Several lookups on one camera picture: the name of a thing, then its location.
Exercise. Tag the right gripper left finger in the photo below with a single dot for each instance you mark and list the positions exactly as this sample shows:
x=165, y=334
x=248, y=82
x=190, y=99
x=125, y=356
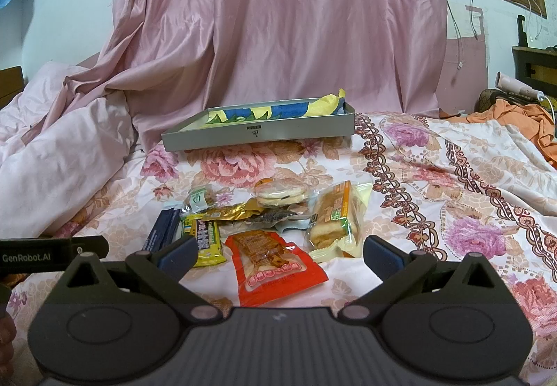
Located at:
x=158, y=275

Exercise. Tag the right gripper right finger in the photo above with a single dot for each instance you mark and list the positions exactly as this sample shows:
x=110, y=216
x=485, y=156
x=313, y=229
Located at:
x=401, y=273

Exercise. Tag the yellow green snack bar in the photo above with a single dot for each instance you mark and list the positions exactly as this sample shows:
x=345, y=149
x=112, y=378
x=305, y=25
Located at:
x=207, y=234

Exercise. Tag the yellow bread snack packet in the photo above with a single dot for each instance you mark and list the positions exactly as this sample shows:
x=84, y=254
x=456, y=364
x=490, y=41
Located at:
x=335, y=229

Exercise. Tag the red snack packet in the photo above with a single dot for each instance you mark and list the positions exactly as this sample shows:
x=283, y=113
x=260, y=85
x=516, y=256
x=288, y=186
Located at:
x=268, y=268

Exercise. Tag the gold foil snack packet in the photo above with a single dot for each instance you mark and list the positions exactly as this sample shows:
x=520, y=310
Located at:
x=236, y=212

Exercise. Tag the round rice cake packet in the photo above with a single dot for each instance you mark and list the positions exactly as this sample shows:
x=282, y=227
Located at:
x=280, y=192

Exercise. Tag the person's left hand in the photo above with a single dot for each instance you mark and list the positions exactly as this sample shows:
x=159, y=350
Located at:
x=8, y=334

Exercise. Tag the dark blue snack stick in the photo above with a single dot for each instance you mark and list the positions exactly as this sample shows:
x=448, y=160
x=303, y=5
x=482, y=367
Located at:
x=164, y=229

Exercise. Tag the pale pink quilt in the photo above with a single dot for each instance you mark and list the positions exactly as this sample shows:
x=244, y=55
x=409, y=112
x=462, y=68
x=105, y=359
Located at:
x=51, y=166

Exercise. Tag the floral bed sheet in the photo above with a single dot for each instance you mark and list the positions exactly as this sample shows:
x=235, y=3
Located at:
x=447, y=188

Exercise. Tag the wooden headboard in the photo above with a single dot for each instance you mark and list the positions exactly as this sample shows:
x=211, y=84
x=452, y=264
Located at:
x=11, y=83

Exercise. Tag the blue yellow paper liner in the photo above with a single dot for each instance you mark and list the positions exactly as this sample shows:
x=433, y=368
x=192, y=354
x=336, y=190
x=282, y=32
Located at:
x=330, y=104

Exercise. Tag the grey shallow box tray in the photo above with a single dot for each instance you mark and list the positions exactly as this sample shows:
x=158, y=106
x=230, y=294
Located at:
x=194, y=134

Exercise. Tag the orange cloth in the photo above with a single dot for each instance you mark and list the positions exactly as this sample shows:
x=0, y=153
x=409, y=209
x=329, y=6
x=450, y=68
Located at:
x=532, y=121

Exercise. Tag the white hair dryer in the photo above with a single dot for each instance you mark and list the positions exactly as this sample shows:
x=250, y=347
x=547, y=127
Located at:
x=513, y=85

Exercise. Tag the dark wooden furniture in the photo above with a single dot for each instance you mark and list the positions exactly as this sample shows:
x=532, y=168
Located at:
x=534, y=66

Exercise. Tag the pink draped curtain sheet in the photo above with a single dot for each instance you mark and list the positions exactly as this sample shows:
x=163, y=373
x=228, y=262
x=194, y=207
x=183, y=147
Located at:
x=173, y=58

